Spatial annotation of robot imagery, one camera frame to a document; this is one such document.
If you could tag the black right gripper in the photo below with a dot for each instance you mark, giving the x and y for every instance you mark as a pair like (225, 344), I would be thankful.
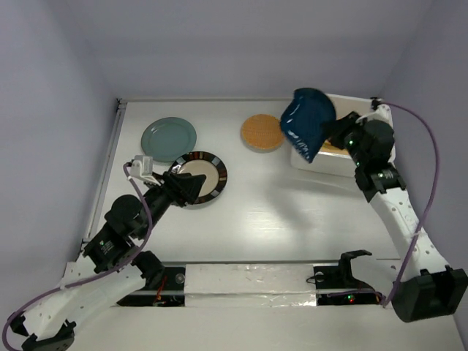
(341, 127)

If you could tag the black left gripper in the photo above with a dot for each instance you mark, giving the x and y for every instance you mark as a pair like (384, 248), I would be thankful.
(183, 188)

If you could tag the plain orange round plate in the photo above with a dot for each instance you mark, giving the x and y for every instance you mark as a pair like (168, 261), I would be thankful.
(328, 148)

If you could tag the dark blue shell shaped plate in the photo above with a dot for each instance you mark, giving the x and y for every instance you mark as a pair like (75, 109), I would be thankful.
(301, 122)

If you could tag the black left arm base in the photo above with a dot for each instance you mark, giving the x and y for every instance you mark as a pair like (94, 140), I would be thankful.
(164, 284)

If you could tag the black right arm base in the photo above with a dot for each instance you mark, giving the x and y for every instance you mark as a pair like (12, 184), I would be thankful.
(338, 284)

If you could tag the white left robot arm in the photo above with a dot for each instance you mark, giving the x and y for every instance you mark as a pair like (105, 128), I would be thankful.
(113, 264)

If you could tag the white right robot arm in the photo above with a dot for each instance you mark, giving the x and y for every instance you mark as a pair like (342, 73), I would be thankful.
(425, 286)

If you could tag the white plastic bin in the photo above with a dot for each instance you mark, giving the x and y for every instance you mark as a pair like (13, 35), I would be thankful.
(335, 164)

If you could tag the black rimmed beige plate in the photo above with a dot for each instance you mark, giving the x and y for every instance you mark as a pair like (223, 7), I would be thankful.
(198, 163)

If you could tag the teal round ceramic plate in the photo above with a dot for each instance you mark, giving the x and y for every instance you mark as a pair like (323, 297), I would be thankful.
(168, 138)

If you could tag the round orange woven basket plate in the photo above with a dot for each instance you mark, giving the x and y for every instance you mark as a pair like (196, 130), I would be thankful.
(262, 132)

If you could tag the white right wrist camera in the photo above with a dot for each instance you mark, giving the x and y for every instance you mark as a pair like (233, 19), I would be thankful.
(379, 110)

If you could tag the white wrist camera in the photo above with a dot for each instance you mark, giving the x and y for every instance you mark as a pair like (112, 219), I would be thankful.
(379, 110)
(141, 168)

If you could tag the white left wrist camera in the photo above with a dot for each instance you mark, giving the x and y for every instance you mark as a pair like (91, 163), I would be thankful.
(141, 168)

